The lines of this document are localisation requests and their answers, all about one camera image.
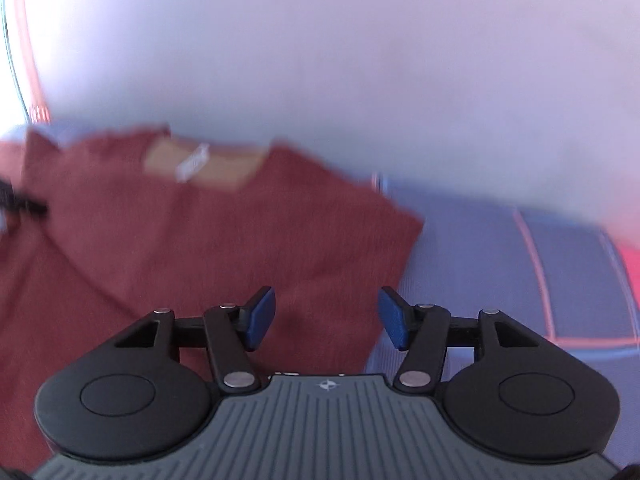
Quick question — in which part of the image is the dark red knit sweater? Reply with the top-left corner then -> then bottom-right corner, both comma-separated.
1,128 -> 422,469

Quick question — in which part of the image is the blue plaid bed sheet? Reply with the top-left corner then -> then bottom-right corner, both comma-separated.
0,119 -> 640,391

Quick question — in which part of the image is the orange red curtain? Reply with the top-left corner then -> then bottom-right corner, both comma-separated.
1,0 -> 51,124

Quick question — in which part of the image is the pink pillow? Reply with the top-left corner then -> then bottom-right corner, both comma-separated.
614,240 -> 640,283

